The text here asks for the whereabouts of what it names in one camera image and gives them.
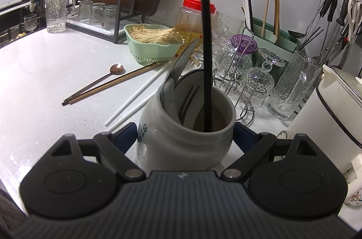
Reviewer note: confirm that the wooden chopstick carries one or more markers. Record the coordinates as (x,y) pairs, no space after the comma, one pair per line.
(152,66)

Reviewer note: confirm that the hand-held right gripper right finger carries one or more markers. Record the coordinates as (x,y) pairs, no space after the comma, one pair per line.
(244,134)

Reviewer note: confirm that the white ceramic mug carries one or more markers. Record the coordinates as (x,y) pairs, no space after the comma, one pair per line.
(169,143)

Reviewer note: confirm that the black kitchen sink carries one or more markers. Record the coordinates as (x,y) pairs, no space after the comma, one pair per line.
(17,35)

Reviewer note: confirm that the small clear glass tumbler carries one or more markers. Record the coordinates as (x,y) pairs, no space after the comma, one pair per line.
(110,18)
(98,14)
(84,13)

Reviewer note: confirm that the white chopstick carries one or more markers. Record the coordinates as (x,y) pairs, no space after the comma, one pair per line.
(133,111)
(141,91)

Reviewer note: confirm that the person's dark fleece clothing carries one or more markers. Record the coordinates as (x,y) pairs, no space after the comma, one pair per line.
(10,216)

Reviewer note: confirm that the white electric cooking pot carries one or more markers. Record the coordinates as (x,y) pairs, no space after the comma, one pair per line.
(325,120)

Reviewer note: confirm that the small steel ladle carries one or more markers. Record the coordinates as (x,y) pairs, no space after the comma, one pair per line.
(297,34)

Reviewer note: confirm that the enoki mushroom bundle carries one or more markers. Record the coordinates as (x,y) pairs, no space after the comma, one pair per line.
(155,35)

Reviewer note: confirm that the green plastic basket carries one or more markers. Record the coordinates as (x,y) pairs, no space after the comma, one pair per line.
(152,54)

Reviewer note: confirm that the bunch of assorted chopsticks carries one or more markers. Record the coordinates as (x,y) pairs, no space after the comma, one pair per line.
(249,7)

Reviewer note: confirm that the small glass cup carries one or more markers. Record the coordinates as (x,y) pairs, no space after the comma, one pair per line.
(30,21)

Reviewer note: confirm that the large textured glass mug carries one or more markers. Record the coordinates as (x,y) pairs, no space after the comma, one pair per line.
(56,13)

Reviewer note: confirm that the white ceramic spoon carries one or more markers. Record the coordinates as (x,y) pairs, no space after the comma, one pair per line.
(167,97)

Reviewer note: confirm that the red lid plastic jar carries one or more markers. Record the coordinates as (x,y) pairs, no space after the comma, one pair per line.
(189,21)

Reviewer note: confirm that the row of hanging utensils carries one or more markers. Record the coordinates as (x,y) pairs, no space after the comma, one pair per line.
(328,24)

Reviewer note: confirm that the white rack drip tray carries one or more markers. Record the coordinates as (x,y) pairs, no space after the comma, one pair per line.
(93,29)

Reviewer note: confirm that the purple plastic lid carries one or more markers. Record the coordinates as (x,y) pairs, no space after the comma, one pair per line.
(243,44)

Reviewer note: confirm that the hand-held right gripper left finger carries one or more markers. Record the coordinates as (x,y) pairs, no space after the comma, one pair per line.
(127,134)

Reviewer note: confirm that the tall textured glass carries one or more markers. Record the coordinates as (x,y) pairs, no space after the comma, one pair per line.
(294,86)

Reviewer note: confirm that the inverted stemmed glass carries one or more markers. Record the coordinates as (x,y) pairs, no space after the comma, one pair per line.
(260,78)

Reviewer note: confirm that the steel spoon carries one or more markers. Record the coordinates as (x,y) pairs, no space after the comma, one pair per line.
(183,61)

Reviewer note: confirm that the green utensil holder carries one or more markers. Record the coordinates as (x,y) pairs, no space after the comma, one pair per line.
(282,38)

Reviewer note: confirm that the patterned glass mug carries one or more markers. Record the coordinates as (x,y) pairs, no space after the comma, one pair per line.
(226,27)

